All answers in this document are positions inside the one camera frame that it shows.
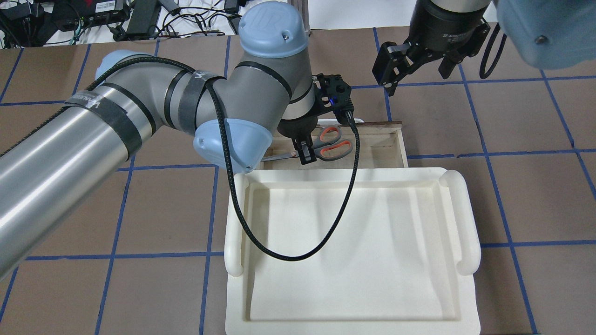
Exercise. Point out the black power adapter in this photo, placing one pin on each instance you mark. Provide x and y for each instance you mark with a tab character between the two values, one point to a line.
143	19

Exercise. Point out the small black power brick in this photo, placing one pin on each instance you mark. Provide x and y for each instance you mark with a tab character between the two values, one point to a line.
234	21

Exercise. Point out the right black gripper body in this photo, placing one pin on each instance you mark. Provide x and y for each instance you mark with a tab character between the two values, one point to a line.
440	23

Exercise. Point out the cream plastic tray lid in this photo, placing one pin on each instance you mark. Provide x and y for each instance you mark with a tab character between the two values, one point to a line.
400	262

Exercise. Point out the light wooden pull-out drawer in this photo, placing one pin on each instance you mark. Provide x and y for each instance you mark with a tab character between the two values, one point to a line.
381	146

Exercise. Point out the aluminium frame post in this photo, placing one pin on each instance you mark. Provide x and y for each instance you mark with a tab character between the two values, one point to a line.
303	8

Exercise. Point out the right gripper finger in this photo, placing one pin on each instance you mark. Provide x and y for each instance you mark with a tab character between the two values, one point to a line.
392	64
450	60

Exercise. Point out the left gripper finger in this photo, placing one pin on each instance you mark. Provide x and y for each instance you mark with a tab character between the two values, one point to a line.
304	148

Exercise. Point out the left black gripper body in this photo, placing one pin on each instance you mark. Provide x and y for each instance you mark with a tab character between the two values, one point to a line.
295	127

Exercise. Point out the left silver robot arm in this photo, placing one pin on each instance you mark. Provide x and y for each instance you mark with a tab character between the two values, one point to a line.
48	173

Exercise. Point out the grey orange scissors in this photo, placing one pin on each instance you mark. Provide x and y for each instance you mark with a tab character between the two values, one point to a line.
329	146

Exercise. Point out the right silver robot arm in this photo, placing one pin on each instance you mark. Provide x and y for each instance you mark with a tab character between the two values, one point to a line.
548	34

